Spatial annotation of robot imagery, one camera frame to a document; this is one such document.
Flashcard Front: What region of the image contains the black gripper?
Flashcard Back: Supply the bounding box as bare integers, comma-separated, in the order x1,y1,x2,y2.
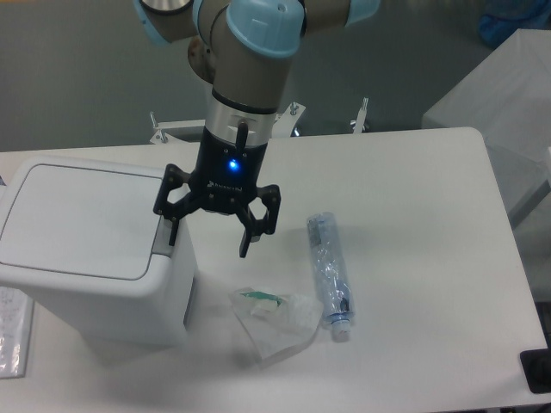
153,128,281,258

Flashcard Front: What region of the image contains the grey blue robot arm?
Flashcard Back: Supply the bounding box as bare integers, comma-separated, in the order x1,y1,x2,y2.
134,1,380,256

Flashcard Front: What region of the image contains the clear plastic wrapper bag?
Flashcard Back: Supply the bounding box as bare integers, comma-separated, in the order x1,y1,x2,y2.
229,287,323,367

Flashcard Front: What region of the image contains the black device at edge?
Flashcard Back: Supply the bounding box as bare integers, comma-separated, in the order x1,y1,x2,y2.
520,348,550,394

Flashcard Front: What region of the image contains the crushed clear plastic bottle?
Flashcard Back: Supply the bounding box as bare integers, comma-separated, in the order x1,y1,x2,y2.
306,212,354,342

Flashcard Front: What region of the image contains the white push-lid trash can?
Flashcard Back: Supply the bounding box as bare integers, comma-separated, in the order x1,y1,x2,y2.
1,156,197,346

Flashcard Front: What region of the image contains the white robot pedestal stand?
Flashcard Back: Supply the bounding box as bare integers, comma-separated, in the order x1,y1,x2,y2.
148,36,370,145

